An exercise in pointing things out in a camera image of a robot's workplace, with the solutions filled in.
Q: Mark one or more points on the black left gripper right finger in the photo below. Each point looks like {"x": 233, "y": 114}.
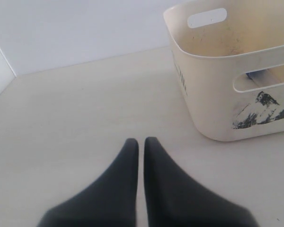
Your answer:
{"x": 174, "y": 199}

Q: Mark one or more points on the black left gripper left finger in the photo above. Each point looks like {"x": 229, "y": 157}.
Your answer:
{"x": 110, "y": 201}

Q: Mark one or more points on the blue cap bottle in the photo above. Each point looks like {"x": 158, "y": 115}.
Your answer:
{"x": 256, "y": 74}

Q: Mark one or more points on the cream plastic bin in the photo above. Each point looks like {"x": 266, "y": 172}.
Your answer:
{"x": 214, "y": 43}

